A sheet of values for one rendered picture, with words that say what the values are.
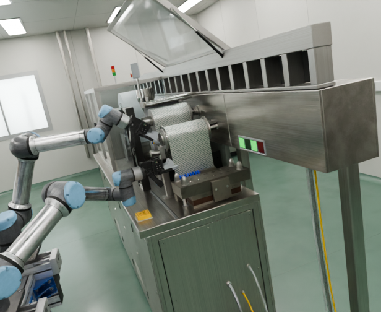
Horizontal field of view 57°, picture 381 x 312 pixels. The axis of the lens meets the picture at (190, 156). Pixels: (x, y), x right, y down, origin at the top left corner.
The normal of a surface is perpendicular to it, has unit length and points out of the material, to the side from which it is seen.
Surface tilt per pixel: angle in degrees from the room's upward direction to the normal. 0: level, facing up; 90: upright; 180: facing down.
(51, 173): 90
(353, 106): 90
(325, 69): 90
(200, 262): 90
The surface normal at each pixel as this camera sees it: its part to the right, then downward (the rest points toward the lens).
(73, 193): 0.89, -0.12
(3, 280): 0.79, 0.05
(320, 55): 0.34, 0.15
